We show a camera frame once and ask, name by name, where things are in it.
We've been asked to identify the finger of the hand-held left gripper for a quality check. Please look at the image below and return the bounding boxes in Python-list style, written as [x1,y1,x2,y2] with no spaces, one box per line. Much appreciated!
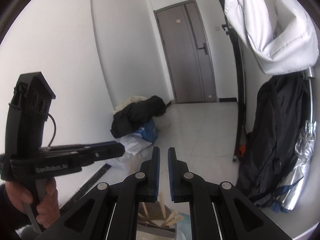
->
[81,144,125,167]
[84,141,120,147]

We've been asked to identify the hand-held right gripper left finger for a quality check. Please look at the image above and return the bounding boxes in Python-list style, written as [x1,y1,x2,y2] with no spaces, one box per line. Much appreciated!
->
[35,147,160,240]

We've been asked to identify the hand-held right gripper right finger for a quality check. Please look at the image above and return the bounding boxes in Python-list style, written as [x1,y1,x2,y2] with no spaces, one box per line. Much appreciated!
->
[167,147,290,240]

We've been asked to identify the bunch of wooden chopsticks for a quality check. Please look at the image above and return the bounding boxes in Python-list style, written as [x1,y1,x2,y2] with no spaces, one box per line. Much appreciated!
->
[129,162,182,228]

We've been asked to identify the white grey utensil holder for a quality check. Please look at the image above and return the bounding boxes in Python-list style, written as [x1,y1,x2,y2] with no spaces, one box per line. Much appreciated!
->
[136,201,177,240]

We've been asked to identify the person's left forearm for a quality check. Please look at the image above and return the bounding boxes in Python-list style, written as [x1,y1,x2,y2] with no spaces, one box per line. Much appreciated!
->
[0,184,34,240]

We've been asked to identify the person's left hand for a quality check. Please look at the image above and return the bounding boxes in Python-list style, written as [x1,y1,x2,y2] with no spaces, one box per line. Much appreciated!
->
[5,177,59,230]

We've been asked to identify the white plastic mailer bag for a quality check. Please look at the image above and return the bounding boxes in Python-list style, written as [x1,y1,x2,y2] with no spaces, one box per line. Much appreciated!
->
[120,135,153,157]

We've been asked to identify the cream white coat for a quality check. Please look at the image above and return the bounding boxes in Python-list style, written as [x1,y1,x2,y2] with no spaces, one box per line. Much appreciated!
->
[113,95,172,131]

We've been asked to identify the black hanging jacket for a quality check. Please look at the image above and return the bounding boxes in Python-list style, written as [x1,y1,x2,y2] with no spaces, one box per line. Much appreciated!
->
[236,74,313,208]

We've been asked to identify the grey entrance door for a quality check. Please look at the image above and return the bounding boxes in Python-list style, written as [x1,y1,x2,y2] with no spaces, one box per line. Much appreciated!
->
[153,0,217,104]

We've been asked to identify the silver folded umbrella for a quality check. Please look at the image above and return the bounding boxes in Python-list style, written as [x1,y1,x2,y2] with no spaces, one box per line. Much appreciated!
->
[271,67,318,213]

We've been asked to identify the white hanging garment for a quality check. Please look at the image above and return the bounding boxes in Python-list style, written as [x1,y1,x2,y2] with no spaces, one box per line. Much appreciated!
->
[224,0,319,75]

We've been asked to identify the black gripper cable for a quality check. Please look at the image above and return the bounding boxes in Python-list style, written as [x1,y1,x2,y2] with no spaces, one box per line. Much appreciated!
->
[46,113,57,147]

